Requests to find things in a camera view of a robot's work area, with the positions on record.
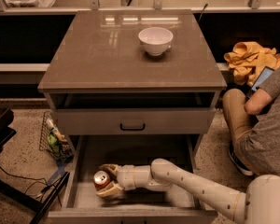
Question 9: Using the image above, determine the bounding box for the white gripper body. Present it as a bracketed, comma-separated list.
[117, 165, 136, 190]

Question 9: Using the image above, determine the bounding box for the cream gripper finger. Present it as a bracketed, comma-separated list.
[99, 163, 120, 176]
[96, 181, 124, 198]

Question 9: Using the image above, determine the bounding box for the red coke can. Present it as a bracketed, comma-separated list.
[93, 171, 110, 189]

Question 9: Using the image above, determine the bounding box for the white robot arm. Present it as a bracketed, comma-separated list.
[94, 159, 280, 224]

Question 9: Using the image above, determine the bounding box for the open grey drawer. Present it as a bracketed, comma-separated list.
[48, 134, 218, 224]

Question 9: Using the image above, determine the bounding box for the grey drawer cabinet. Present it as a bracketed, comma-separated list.
[38, 10, 226, 148]

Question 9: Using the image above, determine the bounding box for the blue tape on floor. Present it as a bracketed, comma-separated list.
[47, 161, 68, 186]

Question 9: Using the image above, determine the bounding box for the white ceramic bowl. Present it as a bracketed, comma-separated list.
[138, 27, 174, 56]

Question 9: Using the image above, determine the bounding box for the person in grey shirt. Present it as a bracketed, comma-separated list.
[222, 67, 280, 176]

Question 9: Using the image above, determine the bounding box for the yellow crumpled cloth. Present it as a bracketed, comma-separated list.
[224, 41, 280, 87]

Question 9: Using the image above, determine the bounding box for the smartphone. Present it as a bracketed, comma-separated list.
[246, 66, 273, 99]

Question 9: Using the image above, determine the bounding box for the closed drawer with black handle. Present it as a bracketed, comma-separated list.
[51, 108, 216, 135]

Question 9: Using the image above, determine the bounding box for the wire basket with snacks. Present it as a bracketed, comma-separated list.
[39, 111, 73, 162]

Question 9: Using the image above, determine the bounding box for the black cable on floor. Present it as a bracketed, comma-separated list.
[0, 157, 63, 207]

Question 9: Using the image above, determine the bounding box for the black chair frame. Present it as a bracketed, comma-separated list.
[0, 109, 57, 224]

